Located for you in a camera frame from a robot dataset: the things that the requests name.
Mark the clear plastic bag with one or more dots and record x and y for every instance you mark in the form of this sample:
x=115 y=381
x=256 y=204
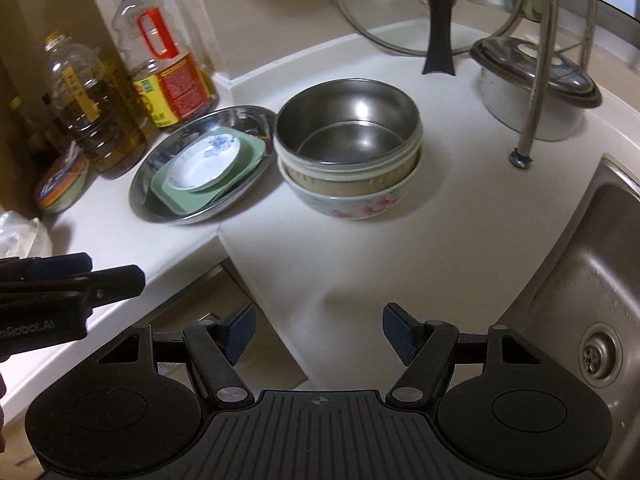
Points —
x=15 y=232

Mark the cream plastic bowl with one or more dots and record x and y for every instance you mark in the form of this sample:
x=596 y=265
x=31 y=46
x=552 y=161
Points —
x=340 y=177

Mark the steel pot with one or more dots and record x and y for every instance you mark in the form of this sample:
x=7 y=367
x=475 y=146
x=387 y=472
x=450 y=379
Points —
x=550 y=120

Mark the colourful lidded bowl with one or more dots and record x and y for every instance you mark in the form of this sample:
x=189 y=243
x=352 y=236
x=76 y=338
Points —
x=62 y=185

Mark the green rectangular tray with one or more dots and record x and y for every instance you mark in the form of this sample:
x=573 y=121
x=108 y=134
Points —
x=175 y=195

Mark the straight-sided steel bowl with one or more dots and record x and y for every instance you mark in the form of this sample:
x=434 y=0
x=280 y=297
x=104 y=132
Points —
x=350 y=120

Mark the small dark bottle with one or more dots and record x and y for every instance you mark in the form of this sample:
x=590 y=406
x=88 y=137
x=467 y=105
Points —
x=27 y=130

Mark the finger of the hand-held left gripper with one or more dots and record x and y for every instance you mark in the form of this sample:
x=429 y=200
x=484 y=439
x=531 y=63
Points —
x=60 y=264
x=110 y=282

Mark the plain white bowl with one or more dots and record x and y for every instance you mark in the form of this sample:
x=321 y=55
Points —
x=42 y=240

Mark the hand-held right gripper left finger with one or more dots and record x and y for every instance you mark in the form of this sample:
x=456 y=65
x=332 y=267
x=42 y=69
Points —
x=240 y=332

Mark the white floral ceramic bowl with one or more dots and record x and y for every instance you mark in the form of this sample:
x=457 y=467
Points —
x=350 y=205

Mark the large shallow steel plate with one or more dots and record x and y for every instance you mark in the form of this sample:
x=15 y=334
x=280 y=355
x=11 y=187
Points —
x=165 y=210

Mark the small white blue-flower saucer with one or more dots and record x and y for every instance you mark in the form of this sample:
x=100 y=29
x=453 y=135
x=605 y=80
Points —
x=200 y=167

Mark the beige cabinet door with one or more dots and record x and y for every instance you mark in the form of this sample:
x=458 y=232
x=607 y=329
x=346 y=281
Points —
x=260 y=290

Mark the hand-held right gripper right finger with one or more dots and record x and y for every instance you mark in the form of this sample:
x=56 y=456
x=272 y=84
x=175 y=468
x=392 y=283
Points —
x=400 y=332

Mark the steel sink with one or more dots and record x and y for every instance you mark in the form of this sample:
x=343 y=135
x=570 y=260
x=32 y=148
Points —
x=590 y=270

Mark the dark oil bottle yellow cap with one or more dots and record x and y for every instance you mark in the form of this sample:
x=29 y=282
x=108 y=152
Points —
x=100 y=115

